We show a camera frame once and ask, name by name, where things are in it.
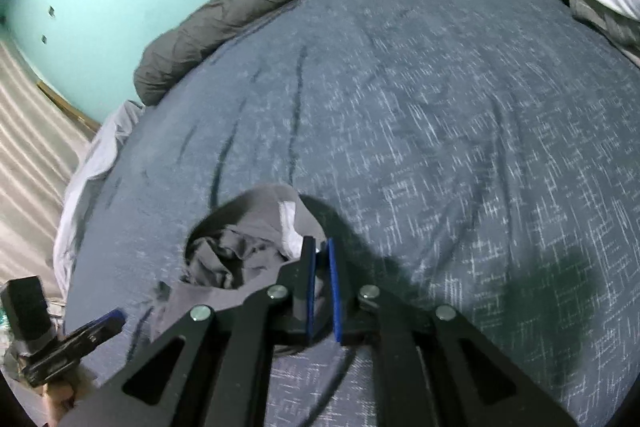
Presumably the crumpled white sheet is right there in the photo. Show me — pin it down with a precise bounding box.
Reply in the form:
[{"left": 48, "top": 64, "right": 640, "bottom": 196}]
[{"left": 52, "top": 99, "right": 146, "bottom": 303}]

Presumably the wooden baseboard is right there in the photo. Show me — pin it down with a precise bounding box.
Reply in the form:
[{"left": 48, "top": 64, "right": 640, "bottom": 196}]
[{"left": 37, "top": 81, "right": 102, "bottom": 136}]

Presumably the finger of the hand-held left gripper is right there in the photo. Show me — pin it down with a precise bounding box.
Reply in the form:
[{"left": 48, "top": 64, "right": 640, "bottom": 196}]
[{"left": 24, "top": 308, "right": 126, "bottom": 385}]

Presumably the person's left hand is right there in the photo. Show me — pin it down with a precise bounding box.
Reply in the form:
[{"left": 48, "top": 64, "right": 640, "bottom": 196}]
[{"left": 44, "top": 364, "right": 103, "bottom": 427}]

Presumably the plain grey garment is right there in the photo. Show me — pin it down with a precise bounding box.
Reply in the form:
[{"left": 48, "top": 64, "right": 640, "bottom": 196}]
[{"left": 147, "top": 184, "right": 331, "bottom": 348}]

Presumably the blue patterned bed mattress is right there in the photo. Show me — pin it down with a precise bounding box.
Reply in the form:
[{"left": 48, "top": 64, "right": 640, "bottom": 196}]
[{"left": 62, "top": 0, "right": 640, "bottom": 427}]

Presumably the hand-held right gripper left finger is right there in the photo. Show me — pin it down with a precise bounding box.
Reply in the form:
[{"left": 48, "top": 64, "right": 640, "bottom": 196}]
[{"left": 57, "top": 236, "right": 321, "bottom": 427}]

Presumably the dark grey rolled duvet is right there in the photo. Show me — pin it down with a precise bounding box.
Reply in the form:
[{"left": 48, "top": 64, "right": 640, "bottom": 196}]
[{"left": 134, "top": 0, "right": 525, "bottom": 106}]

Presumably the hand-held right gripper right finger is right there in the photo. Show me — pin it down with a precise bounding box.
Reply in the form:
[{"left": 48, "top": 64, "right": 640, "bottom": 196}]
[{"left": 325, "top": 238, "right": 581, "bottom": 427}]

